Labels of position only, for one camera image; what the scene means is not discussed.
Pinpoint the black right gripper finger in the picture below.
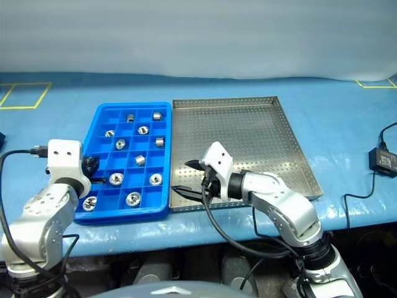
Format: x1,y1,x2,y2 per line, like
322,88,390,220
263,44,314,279
171,185,204,203
184,159,204,171

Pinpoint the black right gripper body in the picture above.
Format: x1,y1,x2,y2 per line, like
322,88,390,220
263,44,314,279
201,174,223,201

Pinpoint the blue compartment tray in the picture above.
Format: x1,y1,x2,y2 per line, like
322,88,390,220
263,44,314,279
74,101,174,226

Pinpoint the perforated metal tray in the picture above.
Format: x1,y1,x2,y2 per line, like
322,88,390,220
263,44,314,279
169,95,325,214

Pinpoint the grey robot torso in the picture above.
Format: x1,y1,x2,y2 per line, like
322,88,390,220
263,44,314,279
89,281,243,298

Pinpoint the black power adapter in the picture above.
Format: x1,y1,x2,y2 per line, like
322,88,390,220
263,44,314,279
368,147,397,178

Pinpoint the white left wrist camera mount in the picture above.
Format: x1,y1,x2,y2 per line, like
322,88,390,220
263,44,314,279
46,139,92,199

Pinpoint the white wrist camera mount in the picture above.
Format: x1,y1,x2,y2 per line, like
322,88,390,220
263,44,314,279
198,142,234,199
46,139,92,199

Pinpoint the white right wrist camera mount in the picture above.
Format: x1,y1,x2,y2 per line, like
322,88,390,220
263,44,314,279
198,142,234,199

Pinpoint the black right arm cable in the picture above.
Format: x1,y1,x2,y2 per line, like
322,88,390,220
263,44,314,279
200,166,311,298

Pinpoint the black adapter cable with plug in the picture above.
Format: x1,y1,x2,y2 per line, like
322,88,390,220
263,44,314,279
378,122,397,150

